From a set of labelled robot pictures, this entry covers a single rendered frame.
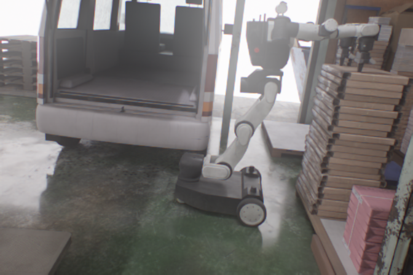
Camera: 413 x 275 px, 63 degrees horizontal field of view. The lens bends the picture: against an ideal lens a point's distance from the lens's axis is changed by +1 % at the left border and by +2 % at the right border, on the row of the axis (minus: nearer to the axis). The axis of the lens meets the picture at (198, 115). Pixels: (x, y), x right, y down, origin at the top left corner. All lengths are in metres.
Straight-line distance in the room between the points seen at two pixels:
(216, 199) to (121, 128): 0.96
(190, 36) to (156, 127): 2.08
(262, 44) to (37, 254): 1.70
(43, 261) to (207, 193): 1.11
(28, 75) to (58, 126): 3.09
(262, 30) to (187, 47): 2.46
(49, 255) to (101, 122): 1.28
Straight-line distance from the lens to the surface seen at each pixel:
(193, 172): 2.50
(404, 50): 4.29
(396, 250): 1.69
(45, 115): 3.02
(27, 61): 5.98
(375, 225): 2.06
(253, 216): 2.41
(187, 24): 4.52
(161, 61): 4.58
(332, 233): 2.44
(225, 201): 2.41
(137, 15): 4.64
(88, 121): 2.85
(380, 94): 2.36
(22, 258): 1.86
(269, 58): 2.24
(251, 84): 2.30
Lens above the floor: 1.32
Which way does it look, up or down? 16 degrees down
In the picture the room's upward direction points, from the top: 5 degrees clockwise
